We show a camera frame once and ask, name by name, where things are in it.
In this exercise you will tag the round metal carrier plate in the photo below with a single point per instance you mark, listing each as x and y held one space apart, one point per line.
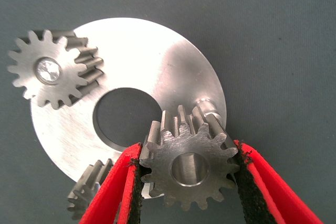
144 51

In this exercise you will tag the dark grey table cloth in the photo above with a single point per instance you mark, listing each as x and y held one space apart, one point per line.
262 24

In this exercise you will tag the steel planetary gear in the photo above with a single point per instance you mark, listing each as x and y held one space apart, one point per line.
162 161
26 61
86 182

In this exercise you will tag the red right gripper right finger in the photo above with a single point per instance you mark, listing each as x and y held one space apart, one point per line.
273 195

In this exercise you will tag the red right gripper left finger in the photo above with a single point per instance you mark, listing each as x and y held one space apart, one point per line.
110 197

